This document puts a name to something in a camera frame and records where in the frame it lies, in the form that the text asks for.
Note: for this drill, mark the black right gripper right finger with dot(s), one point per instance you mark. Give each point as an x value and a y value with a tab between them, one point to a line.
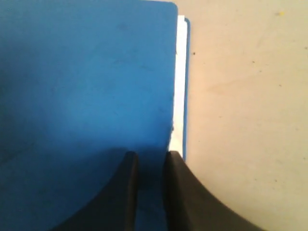
190	206

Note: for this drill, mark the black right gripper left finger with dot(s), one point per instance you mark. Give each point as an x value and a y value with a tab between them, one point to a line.
114	207

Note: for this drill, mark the blue ring-binder notebook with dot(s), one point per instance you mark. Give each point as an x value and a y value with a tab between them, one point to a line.
82	82

